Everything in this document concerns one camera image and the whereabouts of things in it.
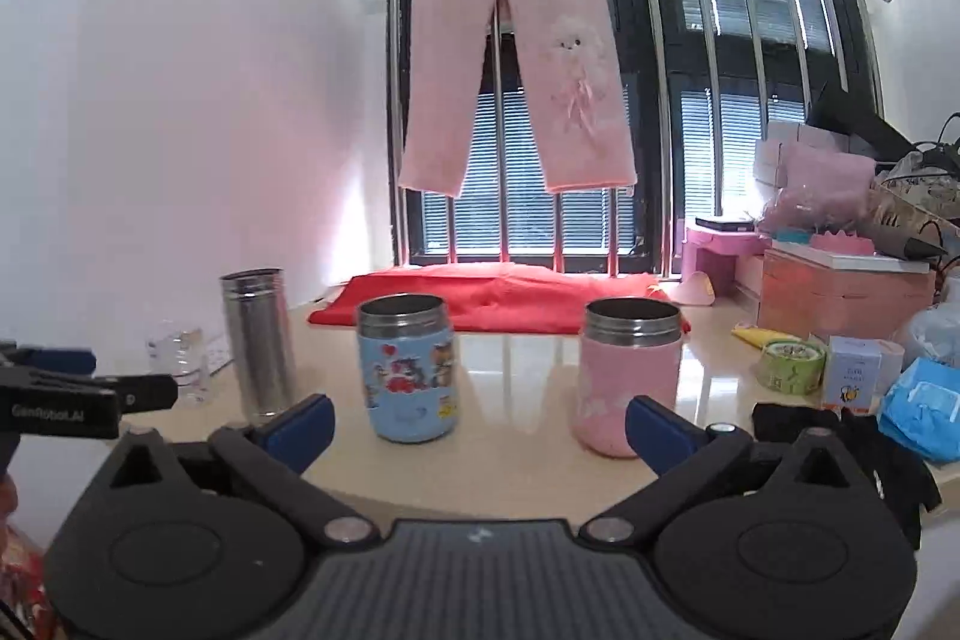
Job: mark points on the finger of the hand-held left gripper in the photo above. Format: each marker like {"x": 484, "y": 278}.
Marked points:
{"x": 150, "y": 391}
{"x": 64, "y": 359}

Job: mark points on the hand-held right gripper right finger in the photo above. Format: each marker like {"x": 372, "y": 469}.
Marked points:
{"x": 660, "y": 434}

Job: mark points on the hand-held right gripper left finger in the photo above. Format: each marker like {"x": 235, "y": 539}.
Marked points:
{"x": 298, "y": 431}

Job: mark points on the clear glass cup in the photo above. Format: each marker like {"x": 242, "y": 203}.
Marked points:
{"x": 180, "y": 362}

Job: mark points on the pink steel cup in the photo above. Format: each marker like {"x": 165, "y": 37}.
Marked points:
{"x": 626, "y": 377}

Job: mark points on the tall stainless steel cup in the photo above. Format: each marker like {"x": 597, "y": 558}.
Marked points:
{"x": 259, "y": 347}

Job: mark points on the blue cartoon print cup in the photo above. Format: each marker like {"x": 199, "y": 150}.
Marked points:
{"x": 409, "y": 377}

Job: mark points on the yellow banana toy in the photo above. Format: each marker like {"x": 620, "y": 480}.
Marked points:
{"x": 756, "y": 335}

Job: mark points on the green tape roll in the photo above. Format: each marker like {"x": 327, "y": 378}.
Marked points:
{"x": 791, "y": 366}

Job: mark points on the pink shell-shaped dish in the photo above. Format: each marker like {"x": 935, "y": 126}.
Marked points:
{"x": 694, "y": 290}

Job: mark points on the red floral clothing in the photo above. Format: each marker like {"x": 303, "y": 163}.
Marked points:
{"x": 19, "y": 565}

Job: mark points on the pink small stool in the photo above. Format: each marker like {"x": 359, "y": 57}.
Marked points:
{"x": 720, "y": 254}

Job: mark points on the red cloth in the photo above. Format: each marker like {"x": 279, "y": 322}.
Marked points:
{"x": 517, "y": 299}

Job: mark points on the small white carton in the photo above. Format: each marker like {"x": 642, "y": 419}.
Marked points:
{"x": 859, "y": 374}

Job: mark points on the black flat device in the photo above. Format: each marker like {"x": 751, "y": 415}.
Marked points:
{"x": 724, "y": 223}

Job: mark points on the black cloth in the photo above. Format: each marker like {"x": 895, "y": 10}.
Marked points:
{"x": 885, "y": 460}

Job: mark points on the pink box with white lid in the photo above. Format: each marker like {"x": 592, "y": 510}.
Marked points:
{"x": 840, "y": 295}

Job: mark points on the blue plastic packet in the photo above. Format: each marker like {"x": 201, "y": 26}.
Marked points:
{"x": 922, "y": 411}

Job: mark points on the clear plastic bag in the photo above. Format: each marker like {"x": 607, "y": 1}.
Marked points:
{"x": 934, "y": 332}

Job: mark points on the pink fluffy bag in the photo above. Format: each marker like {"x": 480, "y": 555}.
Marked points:
{"x": 821, "y": 186}

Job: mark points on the white boxes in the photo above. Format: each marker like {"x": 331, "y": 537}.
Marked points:
{"x": 780, "y": 149}

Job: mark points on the patterned tote bag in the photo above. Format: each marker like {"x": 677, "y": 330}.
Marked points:
{"x": 919, "y": 197}

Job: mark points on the pink pants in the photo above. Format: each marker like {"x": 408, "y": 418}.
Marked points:
{"x": 570, "y": 85}

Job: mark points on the black bag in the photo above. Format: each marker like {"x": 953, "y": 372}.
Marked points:
{"x": 855, "y": 119}

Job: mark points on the stainless steel window railing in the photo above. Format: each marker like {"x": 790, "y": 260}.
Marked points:
{"x": 712, "y": 48}

